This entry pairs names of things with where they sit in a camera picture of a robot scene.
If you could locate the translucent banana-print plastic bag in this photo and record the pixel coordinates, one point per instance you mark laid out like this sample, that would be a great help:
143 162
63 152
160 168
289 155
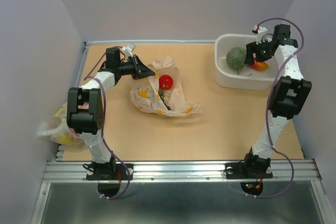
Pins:
144 93

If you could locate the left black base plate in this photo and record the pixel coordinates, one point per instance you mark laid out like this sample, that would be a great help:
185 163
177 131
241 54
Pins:
112 183

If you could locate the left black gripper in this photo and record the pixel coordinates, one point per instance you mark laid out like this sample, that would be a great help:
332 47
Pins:
140 71

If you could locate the filled plastic bag at left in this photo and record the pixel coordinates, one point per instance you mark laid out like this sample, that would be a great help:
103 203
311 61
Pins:
57 130

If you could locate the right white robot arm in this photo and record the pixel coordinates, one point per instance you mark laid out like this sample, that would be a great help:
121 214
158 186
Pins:
288 93

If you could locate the black fake grape bunch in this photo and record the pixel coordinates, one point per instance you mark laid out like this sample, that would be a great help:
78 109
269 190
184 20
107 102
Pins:
163 94

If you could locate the red fake apple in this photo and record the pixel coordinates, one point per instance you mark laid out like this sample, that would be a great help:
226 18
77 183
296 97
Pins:
165 82

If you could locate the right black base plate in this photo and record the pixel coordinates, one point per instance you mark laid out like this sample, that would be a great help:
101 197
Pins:
252 180

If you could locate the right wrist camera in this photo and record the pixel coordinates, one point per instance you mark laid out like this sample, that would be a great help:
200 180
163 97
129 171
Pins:
262 35

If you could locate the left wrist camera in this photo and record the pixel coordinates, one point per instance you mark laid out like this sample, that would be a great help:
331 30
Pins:
128 50

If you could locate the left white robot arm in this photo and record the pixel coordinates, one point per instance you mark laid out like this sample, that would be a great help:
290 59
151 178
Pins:
86 104

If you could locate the aluminium rail frame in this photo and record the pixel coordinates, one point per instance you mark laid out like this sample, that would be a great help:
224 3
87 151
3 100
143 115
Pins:
179 163

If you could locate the white plastic bin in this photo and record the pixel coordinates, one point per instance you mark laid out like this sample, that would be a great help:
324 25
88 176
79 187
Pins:
246 78

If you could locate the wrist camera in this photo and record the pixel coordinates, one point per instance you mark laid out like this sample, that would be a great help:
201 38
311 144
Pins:
128 50
262 35

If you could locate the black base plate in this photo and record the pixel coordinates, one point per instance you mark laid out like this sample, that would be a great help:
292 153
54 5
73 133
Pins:
252 180
112 183

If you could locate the green fake melon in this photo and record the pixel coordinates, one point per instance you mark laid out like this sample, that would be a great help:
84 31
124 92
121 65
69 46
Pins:
235 58

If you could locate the red-yellow fake mango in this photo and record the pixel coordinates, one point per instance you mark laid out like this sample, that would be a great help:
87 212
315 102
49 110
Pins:
259 66

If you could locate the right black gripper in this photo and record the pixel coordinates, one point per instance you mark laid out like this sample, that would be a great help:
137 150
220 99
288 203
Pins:
252 48

